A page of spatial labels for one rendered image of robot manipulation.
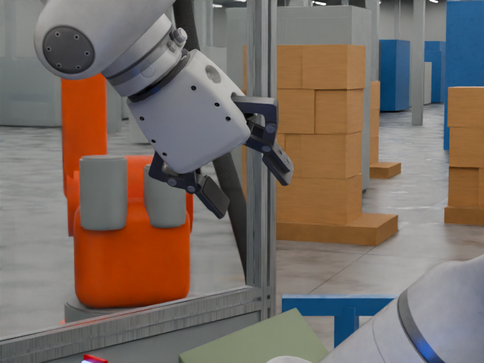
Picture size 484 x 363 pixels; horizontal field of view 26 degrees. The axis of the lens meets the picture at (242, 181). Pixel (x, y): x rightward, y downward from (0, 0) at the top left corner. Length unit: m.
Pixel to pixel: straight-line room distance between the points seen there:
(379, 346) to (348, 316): 2.98
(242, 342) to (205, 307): 0.68
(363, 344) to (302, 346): 0.19
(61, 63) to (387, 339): 0.41
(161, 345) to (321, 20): 9.50
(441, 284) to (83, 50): 0.39
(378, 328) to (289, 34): 10.26
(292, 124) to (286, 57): 0.55
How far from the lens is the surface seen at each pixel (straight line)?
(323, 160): 8.55
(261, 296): 1.94
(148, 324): 1.77
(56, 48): 0.92
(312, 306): 4.01
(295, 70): 8.61
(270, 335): 1.21
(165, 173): 1.09
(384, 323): 1.05
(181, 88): 1.01
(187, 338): 1.83
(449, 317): 1.00
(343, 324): 4.03
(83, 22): 0.91
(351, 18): 11.09
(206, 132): 1.03
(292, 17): 11.26
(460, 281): 0.98
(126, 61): 0.99
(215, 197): 1.10
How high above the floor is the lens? 1.40
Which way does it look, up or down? 6 degrees down
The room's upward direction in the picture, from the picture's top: straight up
